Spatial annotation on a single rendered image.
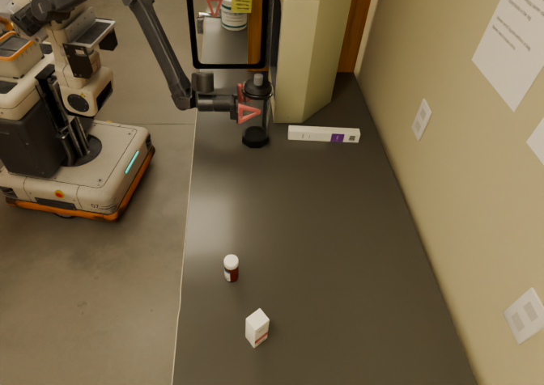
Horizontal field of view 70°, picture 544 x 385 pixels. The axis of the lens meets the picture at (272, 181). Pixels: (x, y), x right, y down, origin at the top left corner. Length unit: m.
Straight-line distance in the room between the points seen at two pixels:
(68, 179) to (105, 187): 0.21
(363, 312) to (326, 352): 0.15
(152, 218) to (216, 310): 1.45
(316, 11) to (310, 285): 0.82
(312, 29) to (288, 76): 0.18
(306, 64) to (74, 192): 1.46
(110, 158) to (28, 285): 0.78
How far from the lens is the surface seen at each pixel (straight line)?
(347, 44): 1.82
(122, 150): 2.46
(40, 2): 1.69
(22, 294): 2.39
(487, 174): 1.03
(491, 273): 1.05
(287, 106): 1.48
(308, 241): 1.16
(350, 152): 1.45
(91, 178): 2.35
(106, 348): 2.11
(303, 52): 1.37
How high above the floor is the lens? 1.89
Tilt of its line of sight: 47 degrees down
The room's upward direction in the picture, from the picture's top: 5 degrees clockwise
